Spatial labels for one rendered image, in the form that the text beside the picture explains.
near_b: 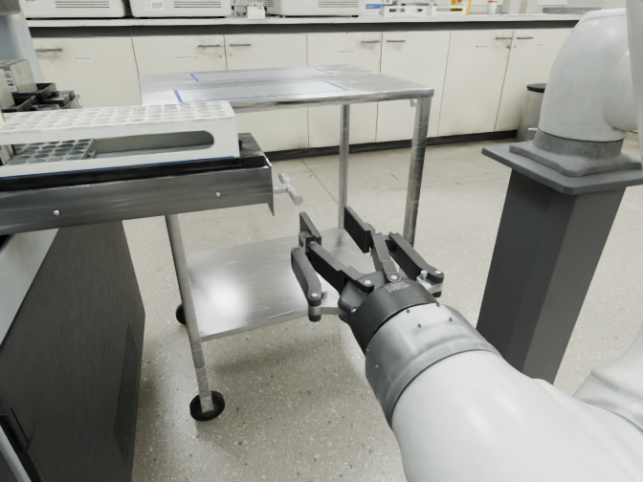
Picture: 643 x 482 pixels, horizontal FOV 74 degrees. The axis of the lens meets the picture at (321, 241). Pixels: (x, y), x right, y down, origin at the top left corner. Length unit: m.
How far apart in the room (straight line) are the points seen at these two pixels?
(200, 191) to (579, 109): 0.69
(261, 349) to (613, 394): 1.19
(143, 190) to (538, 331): 0.90
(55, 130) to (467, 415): 0.48
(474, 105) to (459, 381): 3.38
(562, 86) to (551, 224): 0.26
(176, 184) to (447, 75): 3.00
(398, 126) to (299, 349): 2.22
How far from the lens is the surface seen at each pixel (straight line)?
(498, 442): 0.25
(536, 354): 1.18
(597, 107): 0.94
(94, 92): 2.94
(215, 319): 1.13
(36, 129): 0.55
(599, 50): 0.93
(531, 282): 1.04
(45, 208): 0.56
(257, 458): 1.19
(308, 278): 0.40
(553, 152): 0.96
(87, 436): 0.83
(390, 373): 0.30
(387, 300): 0.34
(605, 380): 0.38
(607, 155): 0.98
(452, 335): 0.30
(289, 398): 1.30
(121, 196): 0.54
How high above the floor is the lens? 0.98
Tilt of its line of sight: 29 degrees down
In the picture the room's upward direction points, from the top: straight up
